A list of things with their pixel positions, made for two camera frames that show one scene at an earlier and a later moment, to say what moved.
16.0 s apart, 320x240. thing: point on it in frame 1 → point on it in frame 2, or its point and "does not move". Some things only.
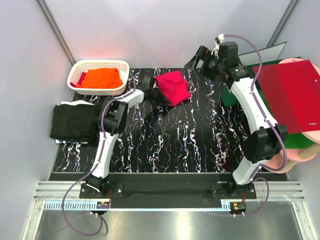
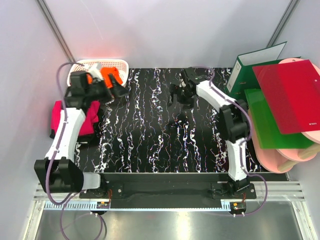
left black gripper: x=162 y=101 → x=119 y=90
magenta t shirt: x=173 y=87 → x=91 y=117
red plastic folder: x=292 y=89 does not move
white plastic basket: x=78 y=66 does not move
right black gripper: x=203 y=54 → x=175 y=89
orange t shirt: x=101 y=78 does not move
